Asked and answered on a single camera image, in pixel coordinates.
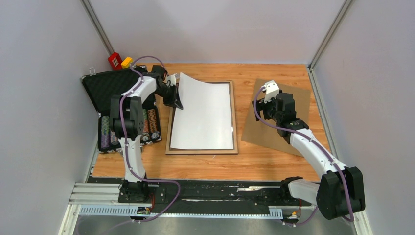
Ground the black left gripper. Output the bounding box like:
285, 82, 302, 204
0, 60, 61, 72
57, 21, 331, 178
153, 84, 184, 110

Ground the sunflower photo print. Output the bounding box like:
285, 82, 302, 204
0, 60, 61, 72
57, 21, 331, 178
170, 73, 235, 150

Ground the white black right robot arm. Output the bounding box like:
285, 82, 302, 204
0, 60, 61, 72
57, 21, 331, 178
252, 87, 366, 222

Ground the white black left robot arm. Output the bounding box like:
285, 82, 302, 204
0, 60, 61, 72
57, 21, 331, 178
110, 65, 183, 202

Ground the brown cardboard backing board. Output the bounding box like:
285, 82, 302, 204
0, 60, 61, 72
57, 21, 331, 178
241, 84, 311, 156

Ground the brown orange chip stack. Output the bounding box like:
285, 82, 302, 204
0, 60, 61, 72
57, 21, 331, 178
147, 109, 160, 140

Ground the green red chip stack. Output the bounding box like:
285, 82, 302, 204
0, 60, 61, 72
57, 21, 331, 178
141, 109, 150, 142

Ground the yellow toy block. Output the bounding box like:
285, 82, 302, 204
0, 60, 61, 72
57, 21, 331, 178
121, 57, 135, 69

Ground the green purple chip stack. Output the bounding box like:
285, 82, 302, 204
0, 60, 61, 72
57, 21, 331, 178
100, 116, 111, 149

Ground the red toy house block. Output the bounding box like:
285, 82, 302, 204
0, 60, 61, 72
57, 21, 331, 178
107, 52, 123, 70

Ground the black poker chip case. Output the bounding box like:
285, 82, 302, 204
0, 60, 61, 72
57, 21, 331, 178
81, 68, 162, 154

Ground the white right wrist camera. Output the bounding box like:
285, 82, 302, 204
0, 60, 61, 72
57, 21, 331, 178
262, 80, 280, 103

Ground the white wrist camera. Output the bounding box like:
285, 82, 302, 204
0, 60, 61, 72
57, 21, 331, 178
166, 73, 180, 87
262, 80, 280, 103

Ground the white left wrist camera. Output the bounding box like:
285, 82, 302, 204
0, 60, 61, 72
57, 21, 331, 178
166, 73, 180, 87

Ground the wooden picture frame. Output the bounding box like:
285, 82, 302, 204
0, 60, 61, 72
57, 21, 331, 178
165, 80, 239, 155

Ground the aluminium rail frame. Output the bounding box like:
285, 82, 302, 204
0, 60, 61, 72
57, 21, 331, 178
69, 81, 372, 235

